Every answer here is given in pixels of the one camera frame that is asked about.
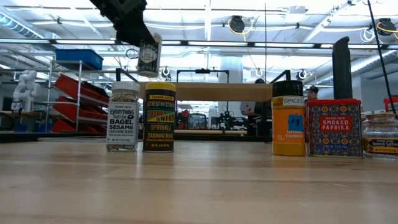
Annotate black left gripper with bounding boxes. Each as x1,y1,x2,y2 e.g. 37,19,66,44
90,0,156,47

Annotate furikake jar tan lid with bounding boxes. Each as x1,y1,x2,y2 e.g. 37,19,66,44
136,32,164,78

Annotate bagel sesame jar white lid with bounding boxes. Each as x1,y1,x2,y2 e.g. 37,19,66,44
106,81,141,153

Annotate crunchy onion jar yellow lid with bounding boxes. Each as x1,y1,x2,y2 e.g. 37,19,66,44
142,82,177,154

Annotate orange turmeric bottle black lid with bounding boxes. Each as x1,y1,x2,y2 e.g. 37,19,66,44
271,80,307,157

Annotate smoked paprika tin red lid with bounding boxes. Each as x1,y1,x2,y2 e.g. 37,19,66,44
305,98,364,159

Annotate small saffron jar cork stopper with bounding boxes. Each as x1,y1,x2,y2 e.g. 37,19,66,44
361,112,398,159

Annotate wooden shelf with black legs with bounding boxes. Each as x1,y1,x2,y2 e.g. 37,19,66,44
114,67,293,144

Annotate blue bin on rack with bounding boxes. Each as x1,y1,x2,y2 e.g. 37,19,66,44
55,49,104,71

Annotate black robot with green lights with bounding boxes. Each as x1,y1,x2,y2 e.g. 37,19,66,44
214,110,240,131

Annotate white tablet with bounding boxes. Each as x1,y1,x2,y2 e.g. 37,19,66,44
239,101,256,116

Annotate person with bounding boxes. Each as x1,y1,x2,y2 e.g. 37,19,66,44
305,85,320,102
245,78,272,138

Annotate thin black slanted rod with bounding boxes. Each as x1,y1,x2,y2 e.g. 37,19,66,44
368,0,398,121

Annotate red box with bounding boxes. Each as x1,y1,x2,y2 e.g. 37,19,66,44
384,96,398,112

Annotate black ceiling cable reel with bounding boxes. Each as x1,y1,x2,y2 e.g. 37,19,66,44
376,17,398,37
228,15,246,34

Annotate black cylindrical post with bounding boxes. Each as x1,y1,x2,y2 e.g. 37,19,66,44
331,36,354,100

